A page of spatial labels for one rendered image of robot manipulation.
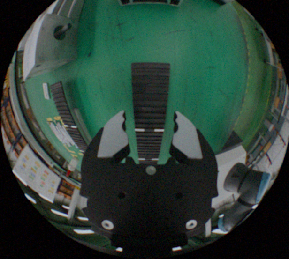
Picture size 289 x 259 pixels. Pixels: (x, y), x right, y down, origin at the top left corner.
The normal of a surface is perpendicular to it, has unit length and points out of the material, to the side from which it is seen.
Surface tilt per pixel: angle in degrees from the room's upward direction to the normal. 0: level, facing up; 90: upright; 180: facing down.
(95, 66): 0
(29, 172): 90
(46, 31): 90
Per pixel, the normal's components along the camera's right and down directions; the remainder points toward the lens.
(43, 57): 1.00, 0.01
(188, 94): -0.04, 0.51
